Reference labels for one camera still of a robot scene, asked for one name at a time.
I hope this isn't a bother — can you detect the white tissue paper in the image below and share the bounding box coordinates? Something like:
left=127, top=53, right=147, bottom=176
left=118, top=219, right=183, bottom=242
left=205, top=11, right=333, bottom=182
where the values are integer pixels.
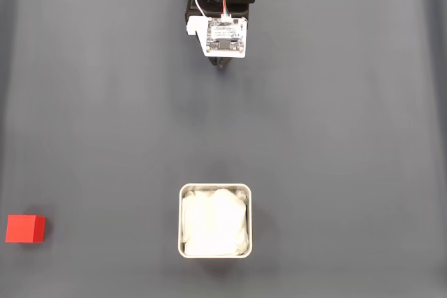
left=182, top=188, right=249, bottom=256

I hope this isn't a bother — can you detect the grey table mat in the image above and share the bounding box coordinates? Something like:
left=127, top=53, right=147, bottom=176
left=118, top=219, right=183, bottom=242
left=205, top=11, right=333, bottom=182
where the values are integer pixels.
left=0, top=0, right=447, bottom=298

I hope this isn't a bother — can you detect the red cube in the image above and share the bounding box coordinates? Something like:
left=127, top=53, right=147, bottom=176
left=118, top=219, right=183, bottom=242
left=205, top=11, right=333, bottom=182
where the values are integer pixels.
left=5, top=214, right=46, bottom=244

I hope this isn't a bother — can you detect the white camera circuit board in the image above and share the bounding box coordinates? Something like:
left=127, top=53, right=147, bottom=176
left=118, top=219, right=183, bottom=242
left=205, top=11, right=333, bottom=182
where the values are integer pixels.
left=186, top=14, right=248, bottom=59

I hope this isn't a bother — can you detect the white square box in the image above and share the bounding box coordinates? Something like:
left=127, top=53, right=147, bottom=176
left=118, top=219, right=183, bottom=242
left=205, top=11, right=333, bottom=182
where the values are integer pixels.
left=177, top=182, right=253, bottom=260

